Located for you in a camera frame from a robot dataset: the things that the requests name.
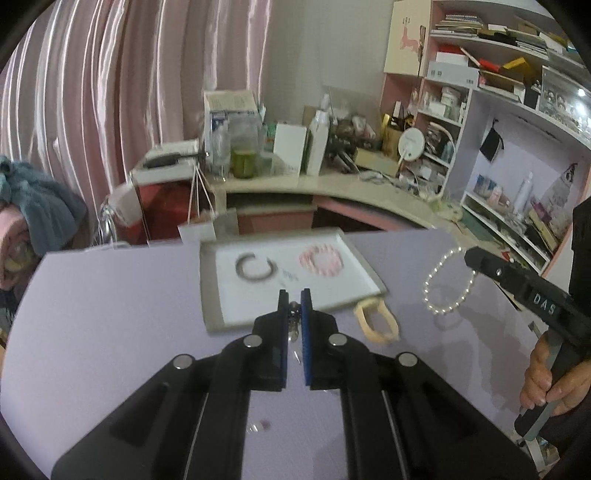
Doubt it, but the pink blanket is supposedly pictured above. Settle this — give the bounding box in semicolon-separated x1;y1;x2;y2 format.
0;205;35;289

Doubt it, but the pink curtain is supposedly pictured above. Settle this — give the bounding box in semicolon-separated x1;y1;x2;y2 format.
0;0;273;232

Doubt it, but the stack of books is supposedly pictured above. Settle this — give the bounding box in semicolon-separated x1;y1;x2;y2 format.
434;14;483;37

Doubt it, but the white paper bag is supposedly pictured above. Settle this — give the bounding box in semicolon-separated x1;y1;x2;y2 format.
178;166;218;245

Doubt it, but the person's dark clothing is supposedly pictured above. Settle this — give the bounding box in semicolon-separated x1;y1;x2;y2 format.
573;198;591;301

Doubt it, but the grey cardboard tray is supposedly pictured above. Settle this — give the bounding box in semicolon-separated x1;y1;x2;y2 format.
198;229;389;334

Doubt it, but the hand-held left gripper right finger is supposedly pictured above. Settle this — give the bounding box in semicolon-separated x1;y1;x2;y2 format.
300;289;539;480

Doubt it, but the beige flat box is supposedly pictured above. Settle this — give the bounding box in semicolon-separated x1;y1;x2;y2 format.
355;148;400;176

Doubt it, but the black desk organizer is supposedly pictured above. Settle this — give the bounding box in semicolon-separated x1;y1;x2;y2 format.
325;117;377;167

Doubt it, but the white flat box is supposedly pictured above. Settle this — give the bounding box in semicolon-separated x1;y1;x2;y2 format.
427;62;481;88

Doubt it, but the framed photo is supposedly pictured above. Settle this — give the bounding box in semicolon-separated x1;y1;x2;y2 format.
538;67;591;137

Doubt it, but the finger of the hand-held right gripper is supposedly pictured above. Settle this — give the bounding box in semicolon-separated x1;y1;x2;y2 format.
464;247;532;296

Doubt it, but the white desk lamp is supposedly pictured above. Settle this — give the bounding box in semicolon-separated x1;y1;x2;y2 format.
434;127;459;195

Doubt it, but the black drawstring pouch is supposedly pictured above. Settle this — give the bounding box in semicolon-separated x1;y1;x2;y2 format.
479;127;504;162

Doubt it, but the red cabinet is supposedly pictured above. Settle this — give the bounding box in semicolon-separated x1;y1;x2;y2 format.
134;180;218;241

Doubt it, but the white pearl necklace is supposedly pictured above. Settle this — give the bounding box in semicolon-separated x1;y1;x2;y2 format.
423;247;476;317

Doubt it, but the white side table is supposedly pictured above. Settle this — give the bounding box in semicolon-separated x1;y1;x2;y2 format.
129;141;208;185

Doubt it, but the grey metal cuff bracelet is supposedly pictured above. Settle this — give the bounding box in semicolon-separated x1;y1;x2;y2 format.
235;253;277;282

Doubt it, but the green jar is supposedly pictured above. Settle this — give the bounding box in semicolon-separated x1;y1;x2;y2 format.
231;148;257;179

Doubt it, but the cream wide bracelet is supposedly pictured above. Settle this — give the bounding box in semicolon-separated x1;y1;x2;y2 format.
353;298;402;344

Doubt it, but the gold box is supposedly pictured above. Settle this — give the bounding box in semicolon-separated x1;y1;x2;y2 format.
381;115;404;160

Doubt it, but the clear plastic bottle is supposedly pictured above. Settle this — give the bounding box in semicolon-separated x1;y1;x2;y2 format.
210;131;232;181

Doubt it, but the chrome metal frame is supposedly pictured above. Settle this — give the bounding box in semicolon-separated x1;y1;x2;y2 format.
97;198;134;250

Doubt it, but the pink bead bracelet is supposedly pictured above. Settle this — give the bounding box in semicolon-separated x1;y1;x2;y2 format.
299;244;345;276

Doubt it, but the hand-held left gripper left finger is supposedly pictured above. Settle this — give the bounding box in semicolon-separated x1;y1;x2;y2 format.
51;290;290;480

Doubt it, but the white printed cup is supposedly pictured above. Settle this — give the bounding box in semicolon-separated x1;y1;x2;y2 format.
111;182;144;227

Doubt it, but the person's right hand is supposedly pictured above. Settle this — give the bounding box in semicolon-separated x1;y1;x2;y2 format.
519;339;591;411

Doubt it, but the blue white carton box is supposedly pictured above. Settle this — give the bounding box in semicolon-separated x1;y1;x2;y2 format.
203;90;259;153

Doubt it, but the cream curved desk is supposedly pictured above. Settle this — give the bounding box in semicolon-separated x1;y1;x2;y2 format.
208;166;462;232

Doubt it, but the cream panel with animal print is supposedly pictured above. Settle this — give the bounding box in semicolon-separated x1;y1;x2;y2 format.
384;0;432;77

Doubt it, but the clear plastic container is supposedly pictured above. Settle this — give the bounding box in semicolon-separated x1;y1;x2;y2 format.
228;113;266;153

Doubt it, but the white spray bottle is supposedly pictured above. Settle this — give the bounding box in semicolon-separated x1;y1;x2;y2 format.
513;172;534;217

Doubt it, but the pink white shelf unit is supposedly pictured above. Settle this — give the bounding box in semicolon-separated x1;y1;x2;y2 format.
383;0;591;287

